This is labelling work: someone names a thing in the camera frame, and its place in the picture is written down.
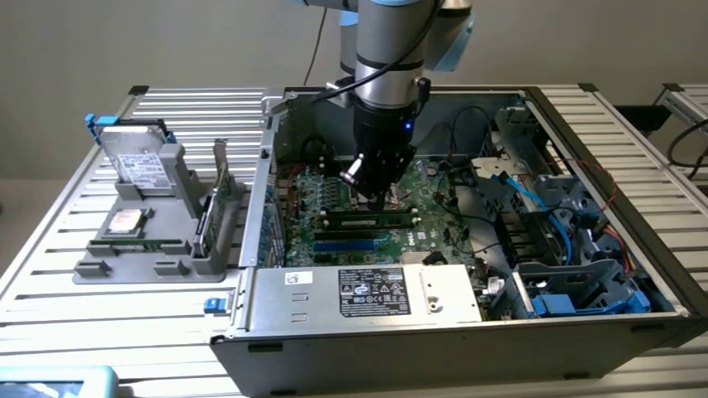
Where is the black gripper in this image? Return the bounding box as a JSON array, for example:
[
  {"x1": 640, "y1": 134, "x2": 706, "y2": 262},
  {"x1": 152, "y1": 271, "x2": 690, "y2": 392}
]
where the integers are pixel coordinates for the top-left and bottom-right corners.
[{"x1": 348, "y1": 102, "x2": 419, "y2": 199}]

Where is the green RAM stick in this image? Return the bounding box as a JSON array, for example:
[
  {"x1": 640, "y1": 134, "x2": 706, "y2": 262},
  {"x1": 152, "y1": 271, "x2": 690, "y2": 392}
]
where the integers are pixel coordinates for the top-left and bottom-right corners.
[
  {"x1": 323, "y1": 208, "x2": 418, "y2": 229},
  {"x1": 90, "y1": 237, "x2": 184, "y2": 254}
]

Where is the black expansion slot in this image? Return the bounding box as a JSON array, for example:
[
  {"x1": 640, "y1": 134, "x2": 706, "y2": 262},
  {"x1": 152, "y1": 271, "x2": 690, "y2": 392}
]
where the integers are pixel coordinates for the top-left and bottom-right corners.
[{"x1": 314, "y1": 229, "x2": 384, "y2": 242}]

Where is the green Dell motherboard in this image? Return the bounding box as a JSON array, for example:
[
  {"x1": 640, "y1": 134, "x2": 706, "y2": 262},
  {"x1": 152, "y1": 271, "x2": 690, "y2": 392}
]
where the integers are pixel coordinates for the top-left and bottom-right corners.
[{"x1": 275, "y1": 156, "x2": 478, "y2": 269}]

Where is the blue expansion slot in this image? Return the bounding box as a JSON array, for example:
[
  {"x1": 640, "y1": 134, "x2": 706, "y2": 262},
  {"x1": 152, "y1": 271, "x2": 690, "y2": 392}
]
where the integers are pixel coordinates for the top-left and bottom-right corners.
[{"x1": 312, "y1": 239, "x2": 390, "y2": 253}]

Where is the silver chipset heat sink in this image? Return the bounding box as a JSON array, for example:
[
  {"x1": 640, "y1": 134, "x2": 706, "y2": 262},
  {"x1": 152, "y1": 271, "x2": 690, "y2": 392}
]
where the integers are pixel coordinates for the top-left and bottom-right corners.
[{"x1": 402, "y1": 251, "x2": 448, "y2": 267}]

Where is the green graphics card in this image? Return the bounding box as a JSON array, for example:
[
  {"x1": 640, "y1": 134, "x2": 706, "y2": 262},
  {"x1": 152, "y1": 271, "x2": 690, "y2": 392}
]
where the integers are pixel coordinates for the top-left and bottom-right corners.
[{"x1": 192, "y1": 138, "x2": 232, "y2": 259}]

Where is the grey power supply unit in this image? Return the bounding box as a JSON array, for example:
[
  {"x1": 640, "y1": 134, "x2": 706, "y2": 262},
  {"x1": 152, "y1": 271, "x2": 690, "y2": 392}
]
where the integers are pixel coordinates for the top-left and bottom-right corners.
[{"x1": 242, "y1": 264, "x2": 484, "y2": 333}]

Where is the silver hard disk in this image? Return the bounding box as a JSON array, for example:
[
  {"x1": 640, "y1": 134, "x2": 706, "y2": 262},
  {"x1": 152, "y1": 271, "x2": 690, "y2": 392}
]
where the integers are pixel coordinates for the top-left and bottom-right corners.
[{"x1": 98, "y1": 124, "x2": 174, "y2": 192}]

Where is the grey disk bay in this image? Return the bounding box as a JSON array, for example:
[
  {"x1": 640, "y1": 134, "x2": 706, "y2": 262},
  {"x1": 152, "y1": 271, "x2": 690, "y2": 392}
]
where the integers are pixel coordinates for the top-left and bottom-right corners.
[{"x1": 511, "y1": 247, "x2": 650, "y2": 320}]

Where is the silver CPU chip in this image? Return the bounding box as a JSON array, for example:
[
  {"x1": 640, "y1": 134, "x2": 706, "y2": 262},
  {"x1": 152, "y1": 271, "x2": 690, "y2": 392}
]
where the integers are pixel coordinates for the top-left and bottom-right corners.
[{"x1": 106, "y1": 208, "x2": 155, "y2": 235}]

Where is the blue case latch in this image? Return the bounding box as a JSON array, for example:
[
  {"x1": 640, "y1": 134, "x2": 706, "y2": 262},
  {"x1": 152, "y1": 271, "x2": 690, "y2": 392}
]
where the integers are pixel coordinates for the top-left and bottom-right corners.
[{"x1": 203, "y1": 295, "x2": 231, "y2": 316}]

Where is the blue disk bay clip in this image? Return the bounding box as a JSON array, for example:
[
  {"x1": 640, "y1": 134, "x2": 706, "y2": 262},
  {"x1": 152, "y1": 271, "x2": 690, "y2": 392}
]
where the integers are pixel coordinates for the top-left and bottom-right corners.
[{"x1": 528, "y1": 292, "x2": 580, "y2": 319}]

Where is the grey parts rack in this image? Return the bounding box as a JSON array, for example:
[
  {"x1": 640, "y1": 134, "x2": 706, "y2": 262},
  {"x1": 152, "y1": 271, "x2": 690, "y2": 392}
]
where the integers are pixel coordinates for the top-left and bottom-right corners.
[{"x1": 72, "y1": 143, "x2": 250, "y2": 285}]

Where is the open black PC case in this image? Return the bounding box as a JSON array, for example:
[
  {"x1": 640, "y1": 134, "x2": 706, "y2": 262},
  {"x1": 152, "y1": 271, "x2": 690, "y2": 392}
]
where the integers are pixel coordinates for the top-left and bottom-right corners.
[{"x1": 208, "y1": 85, "x2": 706, "y2": 396}]

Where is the metal slat side table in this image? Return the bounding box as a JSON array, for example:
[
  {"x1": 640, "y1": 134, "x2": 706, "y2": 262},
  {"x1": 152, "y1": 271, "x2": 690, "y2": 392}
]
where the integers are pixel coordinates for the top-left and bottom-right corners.
[{"x1": 652, "y1": 82, "x2": 708, "y2": 125}]

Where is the teal box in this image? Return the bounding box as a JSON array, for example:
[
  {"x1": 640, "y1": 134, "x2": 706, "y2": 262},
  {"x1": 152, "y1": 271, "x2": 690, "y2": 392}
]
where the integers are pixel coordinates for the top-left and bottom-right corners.
[{"x1": 0, "y1": 364, "x2": 120, "y2": 398}]

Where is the black internal wire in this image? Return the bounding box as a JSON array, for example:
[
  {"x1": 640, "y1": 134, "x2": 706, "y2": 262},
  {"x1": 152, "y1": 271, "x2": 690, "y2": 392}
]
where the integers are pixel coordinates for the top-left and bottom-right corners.
[{"x1": 432, "y1": 105, "x2": 495, "y2": 196}]

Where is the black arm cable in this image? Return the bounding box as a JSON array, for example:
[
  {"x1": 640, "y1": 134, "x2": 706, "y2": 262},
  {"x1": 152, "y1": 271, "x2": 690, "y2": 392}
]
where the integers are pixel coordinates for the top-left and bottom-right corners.
[{"x1": 302, "y1": 0, "x2": 446, "y2": 104}]

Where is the light blue SATA wire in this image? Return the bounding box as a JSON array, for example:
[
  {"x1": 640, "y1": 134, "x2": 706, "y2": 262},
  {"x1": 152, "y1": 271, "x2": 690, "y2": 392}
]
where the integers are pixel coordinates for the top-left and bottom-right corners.
[{"x1": 498, "y1": 172, "x2": 556, "y2": 211}]

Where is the dark blue SATA wire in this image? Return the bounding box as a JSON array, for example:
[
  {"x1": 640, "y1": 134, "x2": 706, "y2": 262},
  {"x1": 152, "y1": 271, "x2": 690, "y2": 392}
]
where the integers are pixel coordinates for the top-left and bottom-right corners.
[{"x1": 543, "y1": 206, "x2": 602, "y2": 266}]

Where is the thin red wire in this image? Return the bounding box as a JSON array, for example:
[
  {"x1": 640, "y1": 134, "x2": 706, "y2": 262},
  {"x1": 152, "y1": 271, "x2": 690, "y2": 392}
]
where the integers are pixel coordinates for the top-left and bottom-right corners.
[{"x1": 562, "y1": 151, "x2": 622, "y2": 219}]

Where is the blue disk bracket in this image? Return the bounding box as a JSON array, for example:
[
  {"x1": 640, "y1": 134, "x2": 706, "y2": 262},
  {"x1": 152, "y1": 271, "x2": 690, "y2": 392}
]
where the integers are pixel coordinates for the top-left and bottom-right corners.
[{"x1": 84, "y1": 113, "x2": 120, "y2": 146}]

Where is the thick black cable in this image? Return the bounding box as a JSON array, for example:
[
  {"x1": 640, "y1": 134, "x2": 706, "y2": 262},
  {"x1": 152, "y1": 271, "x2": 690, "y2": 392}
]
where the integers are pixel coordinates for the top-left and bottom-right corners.
[{"x1": 666, "y1": 119, "x2": 708, "y2": 180}]

